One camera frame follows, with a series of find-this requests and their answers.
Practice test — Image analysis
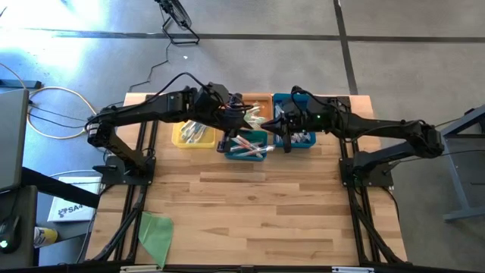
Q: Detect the yellow blue toothbrush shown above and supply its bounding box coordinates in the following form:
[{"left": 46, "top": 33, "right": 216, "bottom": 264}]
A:
[{"left": 180, "top": 121, "right": 198, "bottom": 142}]

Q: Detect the white printed box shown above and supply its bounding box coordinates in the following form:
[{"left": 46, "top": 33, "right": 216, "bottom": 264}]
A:
[{"left": 47, "top": 176, "right": 102, "bottom": 223}]

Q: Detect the black floor bar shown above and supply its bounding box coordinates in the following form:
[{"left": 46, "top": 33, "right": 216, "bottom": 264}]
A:
[{"left": 0, "top": 78, "right": 42, "bottom": 90}]

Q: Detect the black computer mouse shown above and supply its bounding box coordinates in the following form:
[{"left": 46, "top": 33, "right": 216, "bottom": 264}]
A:
[{"left": 0, "top": 215, "right": 20, "bottom": 254}]

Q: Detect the yellow white can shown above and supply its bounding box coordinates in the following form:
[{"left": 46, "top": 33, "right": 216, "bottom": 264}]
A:
[{"left": 33, "top": 226, "right": 60, "bottom": 248}]

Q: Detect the grey laptop lid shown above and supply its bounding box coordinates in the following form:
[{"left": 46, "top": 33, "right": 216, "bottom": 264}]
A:
[{"left": 0, "top": 89, "right": 30, "bottom": 193}]

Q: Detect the black floor fan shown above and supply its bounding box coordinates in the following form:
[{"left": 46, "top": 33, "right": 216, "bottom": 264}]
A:
[{"left": 155, "top": 0, "right": 201, "bottom": 46}]

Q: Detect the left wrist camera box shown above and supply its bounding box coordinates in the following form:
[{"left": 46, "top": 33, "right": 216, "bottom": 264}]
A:
[{"left": 204, "top": 82, "right": 231, "bottom": 105}]

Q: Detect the orange plastic bin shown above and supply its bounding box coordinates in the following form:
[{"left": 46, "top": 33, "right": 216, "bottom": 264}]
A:
[{"left": 242, "top": 93, "right": 274, "bottom": 132}]

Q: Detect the grey desk leg frame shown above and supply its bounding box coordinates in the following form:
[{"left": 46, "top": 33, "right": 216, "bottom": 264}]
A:
[{"left": 439, "top": 105, "right": 485, "bottom": 223}]

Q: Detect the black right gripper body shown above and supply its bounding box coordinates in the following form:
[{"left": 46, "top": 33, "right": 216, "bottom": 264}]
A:
[{"left": 282, "top": 96, "right": 334, "bottom": 133}]

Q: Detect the small teal plastic bin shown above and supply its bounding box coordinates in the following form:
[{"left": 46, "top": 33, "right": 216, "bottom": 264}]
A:
[{"left": 223, "top": 128, "right": 269, "bottom": 162}]

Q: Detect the black operator desk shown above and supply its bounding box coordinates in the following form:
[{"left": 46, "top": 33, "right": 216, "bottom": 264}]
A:
[{"left": 0, "top": 166, "right": 102, "bottom": 209}]

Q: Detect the large teal-blue plastic bin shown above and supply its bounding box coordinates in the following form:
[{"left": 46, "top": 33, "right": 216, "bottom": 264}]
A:
[{"left": 272, "top": 93, "right": 318, "bottom": 149}]

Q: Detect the yellow plastic bin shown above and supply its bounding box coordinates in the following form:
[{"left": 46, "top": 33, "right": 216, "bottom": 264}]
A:
[{"left": 171, "top": 121, "right": 217, "bottom": 149}]

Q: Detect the black fan power cable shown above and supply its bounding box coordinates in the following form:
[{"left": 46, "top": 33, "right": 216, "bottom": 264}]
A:
[{"left": 104, "top": 41, "right": 171, "bottom": 115}]

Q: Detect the black aluminium rig frame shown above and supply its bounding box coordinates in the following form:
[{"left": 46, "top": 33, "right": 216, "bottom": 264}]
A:
[{"left": 86, "top": 93, "right": 408, "bottom": 266}]

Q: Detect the green cloth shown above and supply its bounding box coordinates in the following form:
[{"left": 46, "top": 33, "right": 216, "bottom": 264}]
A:
[{"left": 138, "top": 211, "right": 175, "bottom": 269}]

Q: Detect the yellow floor cable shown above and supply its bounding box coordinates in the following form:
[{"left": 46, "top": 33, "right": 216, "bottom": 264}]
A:
[{"left": 0, "top": 62, "right": 103, "bottom": 140}]

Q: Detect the silver aluminium bracket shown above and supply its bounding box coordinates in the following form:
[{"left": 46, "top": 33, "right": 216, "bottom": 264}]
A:
[
  {"left": 332, "top": 266, "right": 376, "bottom": 273},
  {"left": 120, "top": 265, "right": 160, "bottom": 273}
]

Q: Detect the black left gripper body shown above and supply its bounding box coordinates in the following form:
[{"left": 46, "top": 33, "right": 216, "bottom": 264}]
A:
[{"left": 206, "top": 90, "right": 253, "bottom": 133}]

